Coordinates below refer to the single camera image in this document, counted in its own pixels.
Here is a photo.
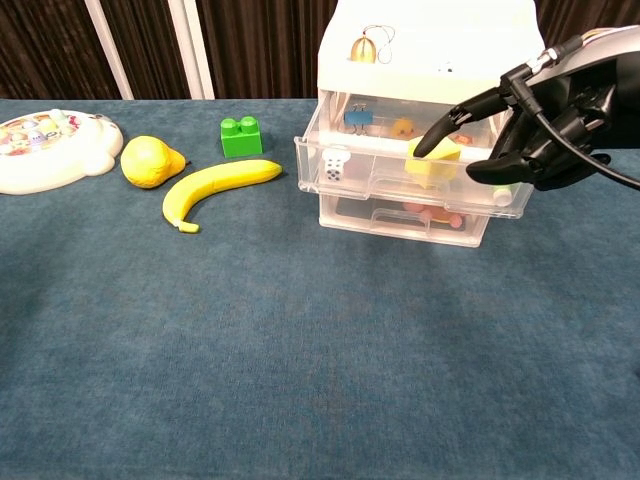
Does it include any orange duck toy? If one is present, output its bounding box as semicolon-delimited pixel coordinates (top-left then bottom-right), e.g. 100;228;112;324
391;117;417;142

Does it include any white fishing game toy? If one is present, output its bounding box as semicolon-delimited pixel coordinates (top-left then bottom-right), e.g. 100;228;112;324
0;108;125;196

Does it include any clear drawer with pink toy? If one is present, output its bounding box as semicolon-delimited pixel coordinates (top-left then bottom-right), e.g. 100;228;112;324
319;193;494;237

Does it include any clear drawer with yellow block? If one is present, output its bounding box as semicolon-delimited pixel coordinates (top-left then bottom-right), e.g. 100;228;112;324
293;93;535;220

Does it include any dark brown pleated curtain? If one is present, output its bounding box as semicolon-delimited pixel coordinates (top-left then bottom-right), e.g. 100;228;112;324
0;0;640;106

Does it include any pink and orange toy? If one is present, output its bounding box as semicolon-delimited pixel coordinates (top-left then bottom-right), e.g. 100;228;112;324
403;201;464;229

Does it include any yellow toy pear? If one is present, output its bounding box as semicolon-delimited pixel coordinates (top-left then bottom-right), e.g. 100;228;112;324
119;135;189;190

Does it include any blue binder clip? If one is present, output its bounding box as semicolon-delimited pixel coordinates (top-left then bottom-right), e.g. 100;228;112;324
343;103;375;136

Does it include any gold bell with string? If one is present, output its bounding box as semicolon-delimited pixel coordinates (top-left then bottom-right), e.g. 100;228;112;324
348;24;396;65

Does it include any yellow foam block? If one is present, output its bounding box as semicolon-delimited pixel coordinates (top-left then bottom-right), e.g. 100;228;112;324
404;135;462;190

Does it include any blue table cloth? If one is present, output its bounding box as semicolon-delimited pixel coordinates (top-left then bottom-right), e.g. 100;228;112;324
0;98;640;480

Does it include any green building block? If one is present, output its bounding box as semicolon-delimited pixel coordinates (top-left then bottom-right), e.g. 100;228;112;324
219;115;264;160

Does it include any white die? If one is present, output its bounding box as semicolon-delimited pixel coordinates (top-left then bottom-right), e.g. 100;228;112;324
323;158;349;184

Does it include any white frame post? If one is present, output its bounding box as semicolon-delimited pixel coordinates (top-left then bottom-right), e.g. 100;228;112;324
167;0;216;100
83;0;135;100

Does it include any yellow toy banana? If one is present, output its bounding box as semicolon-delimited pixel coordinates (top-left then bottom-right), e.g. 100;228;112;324
161;158;284;234

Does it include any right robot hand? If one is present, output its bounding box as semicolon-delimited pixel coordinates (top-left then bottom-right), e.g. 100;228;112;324
413;27;640;192

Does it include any white plastic drawer cabinet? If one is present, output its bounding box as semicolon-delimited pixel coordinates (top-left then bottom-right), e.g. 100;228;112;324
317;0;546;249

